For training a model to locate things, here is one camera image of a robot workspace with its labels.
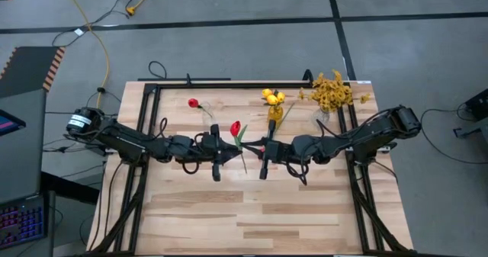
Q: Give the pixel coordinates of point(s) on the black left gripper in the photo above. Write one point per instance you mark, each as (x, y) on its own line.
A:
(211, 148)

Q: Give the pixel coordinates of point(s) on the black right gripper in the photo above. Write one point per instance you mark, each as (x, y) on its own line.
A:
(278, 152)

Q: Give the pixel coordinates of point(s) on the amber glass vase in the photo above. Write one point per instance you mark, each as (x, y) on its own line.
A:
(275, 116)

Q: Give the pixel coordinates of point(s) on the yellow artificial tulip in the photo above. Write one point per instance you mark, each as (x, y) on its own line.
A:
(281, 96)
(272, 99)

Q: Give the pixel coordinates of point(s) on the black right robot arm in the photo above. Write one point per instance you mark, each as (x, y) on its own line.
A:
(362, 135)

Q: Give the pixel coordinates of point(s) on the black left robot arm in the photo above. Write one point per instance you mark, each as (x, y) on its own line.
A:
(129, 142)

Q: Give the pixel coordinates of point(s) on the small clear glass vase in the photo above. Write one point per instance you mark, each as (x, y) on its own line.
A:
(208, 116)

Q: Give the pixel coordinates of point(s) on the round clear glass vase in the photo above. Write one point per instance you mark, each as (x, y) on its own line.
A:
(322, 115)

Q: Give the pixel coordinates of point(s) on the black flat bar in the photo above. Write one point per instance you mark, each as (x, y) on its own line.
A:
(171, 79)

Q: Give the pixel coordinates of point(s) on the white table label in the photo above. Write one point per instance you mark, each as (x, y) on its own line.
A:
(363, 82)

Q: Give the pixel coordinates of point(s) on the black desk base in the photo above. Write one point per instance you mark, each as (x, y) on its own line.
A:
(68, 188)

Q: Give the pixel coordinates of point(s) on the large black orange-edged mat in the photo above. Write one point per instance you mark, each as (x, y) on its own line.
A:
(26, 70)

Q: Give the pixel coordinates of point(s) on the backlit black keyboard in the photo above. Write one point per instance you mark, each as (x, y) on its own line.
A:
(21, 222)

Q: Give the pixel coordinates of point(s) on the computer screen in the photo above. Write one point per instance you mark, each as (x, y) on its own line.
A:
(7, 124)

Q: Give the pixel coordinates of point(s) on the black equipment box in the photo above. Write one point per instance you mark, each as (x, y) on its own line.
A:
(478, 104)

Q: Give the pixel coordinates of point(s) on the black aluminium rig frame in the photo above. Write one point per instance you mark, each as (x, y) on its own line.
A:
(248, 85)

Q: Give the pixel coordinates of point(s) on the black metal bracket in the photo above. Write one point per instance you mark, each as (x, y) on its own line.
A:
(467, 132)

